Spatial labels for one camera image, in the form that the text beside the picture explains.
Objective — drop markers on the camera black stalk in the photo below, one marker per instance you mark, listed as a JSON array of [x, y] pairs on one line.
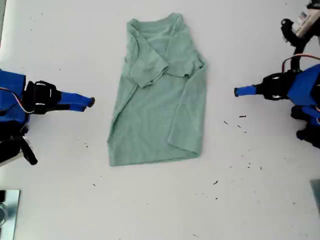
[[291, 35], [29, 152]]

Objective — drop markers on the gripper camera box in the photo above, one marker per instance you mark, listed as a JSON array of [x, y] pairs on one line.
[[306, 22], [8, 152]]

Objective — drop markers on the large steel plate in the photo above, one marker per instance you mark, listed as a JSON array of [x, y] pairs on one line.
[[11, 215]]

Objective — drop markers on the green t-shirt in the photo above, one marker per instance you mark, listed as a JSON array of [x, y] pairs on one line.
[[155, 120]]

